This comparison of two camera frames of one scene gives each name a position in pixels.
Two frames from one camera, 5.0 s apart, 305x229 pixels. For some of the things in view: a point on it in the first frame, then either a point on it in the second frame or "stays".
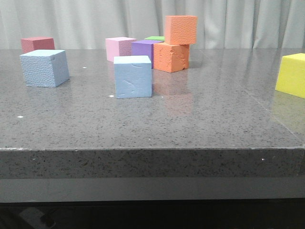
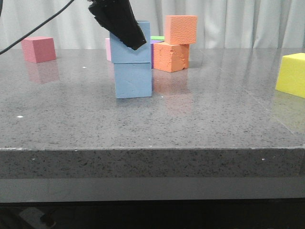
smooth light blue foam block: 133,75 stays
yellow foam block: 291,77 stays
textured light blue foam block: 45,68 → 120,53
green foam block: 155,38 stays
